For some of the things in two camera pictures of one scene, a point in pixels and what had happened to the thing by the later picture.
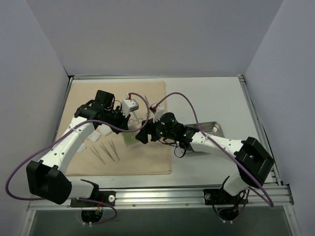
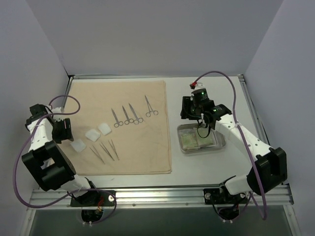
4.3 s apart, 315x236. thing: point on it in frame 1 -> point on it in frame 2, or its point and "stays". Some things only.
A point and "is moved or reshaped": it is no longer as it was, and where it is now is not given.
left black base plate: x=109 y=196 stays
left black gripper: x=120 y=120 -> x=65 y=129
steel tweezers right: x=111 y=144 stays
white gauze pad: x=104 y=129 stays
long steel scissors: x=141 y=120 stays
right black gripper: x=151 y=130 -> x=186 y=108
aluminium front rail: x=269 y=196 stays
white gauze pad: x=94 y=136 stays
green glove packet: x=130 y=137 is moved or reshaped
